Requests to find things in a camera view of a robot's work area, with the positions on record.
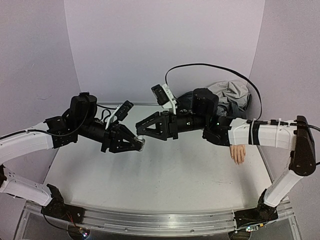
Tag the grey crumpled cloth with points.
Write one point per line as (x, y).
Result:
(234, 98)

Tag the small nail polish bottle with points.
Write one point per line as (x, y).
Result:
(140, 144)

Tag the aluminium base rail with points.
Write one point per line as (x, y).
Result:
(162, 224)

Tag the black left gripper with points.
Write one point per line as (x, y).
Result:
(114, 137)

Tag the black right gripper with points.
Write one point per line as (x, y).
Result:
(171, 125)

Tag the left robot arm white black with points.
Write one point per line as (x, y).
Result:
(55, 132)

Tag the mannequin hand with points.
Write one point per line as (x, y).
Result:
(238, 153)

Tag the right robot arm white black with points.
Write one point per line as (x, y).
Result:
(294, 135)

